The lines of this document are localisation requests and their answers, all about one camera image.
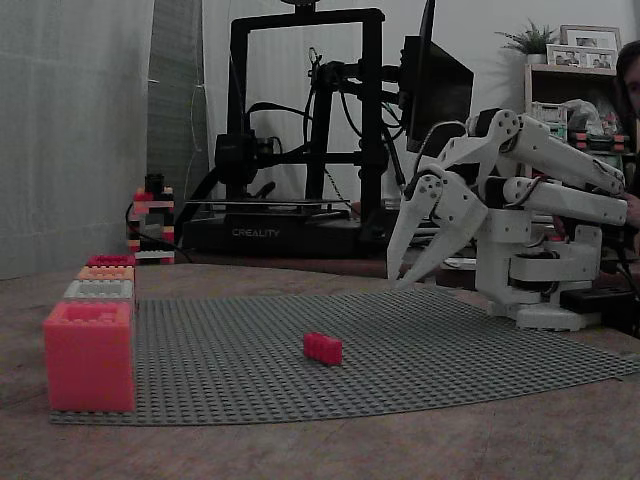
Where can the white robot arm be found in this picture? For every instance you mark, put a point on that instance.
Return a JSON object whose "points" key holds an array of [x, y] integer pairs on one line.
{"points": [[565, 150]]}

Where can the orange brick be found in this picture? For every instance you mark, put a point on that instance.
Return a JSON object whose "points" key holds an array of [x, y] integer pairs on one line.
{"points": [[100, 273]]}

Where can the wooden shelf unit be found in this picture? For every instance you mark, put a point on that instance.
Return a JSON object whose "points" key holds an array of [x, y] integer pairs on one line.
{"points": [[530, 85]]}

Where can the large pink-red brick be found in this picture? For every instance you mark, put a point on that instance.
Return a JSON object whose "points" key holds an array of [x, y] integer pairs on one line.
{"points": [[90, 365]]}

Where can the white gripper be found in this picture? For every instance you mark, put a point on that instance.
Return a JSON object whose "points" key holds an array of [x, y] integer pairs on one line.
{"points": [[452, 212]]}

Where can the black Creality 3D printer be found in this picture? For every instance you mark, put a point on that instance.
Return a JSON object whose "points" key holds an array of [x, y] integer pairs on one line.
{"points": [[255, 232]]}

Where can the small potted fern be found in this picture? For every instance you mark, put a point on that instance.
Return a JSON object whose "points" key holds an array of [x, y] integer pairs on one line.
{"points": [[534, 39]]}

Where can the clear plastic bag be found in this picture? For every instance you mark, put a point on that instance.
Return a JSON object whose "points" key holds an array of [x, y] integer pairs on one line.
{"points": [[582, 110]]}

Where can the black monitor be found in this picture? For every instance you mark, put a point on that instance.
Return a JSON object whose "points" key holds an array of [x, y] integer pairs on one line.
{"points": [[440, 90]]}

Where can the small red brick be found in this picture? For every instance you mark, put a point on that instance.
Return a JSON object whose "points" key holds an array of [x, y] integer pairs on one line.
{"points": [[322, 348]]}

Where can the small black camera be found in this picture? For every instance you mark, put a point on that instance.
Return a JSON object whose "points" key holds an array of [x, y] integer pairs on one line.
{"points": [[155, 181]]}

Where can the wide white photo frame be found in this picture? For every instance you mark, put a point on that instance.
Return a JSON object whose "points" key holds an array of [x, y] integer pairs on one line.
{"points": [[567, 57]]}

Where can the large white photo frame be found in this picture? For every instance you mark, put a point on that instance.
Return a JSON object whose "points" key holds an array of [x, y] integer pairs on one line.
{"points": [[590, 37]]}

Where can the grey studded baseplate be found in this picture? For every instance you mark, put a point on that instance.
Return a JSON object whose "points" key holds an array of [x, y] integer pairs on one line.
{"points": [[250, 380]]}

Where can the black power block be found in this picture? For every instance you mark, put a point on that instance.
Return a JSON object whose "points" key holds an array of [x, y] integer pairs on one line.
{"points": [[592, 300]]}

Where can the red white brick tower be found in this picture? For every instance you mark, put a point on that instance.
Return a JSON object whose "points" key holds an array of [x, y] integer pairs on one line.
{"points": [[152, 225]]}

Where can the person hand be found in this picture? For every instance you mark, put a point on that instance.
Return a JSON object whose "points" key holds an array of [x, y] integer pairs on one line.
{"points": [[634, 210]]}

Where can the grey-white brick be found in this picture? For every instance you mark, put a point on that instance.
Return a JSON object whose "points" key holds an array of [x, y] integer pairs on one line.
{"points": [[80, 291]]}

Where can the grey-green roller blind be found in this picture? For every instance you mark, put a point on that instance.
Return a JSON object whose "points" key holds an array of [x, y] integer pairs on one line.
{"points": [[175, 100]]}

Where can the person head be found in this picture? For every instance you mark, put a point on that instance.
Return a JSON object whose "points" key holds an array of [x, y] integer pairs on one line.
{"points": [[631, 75]]}

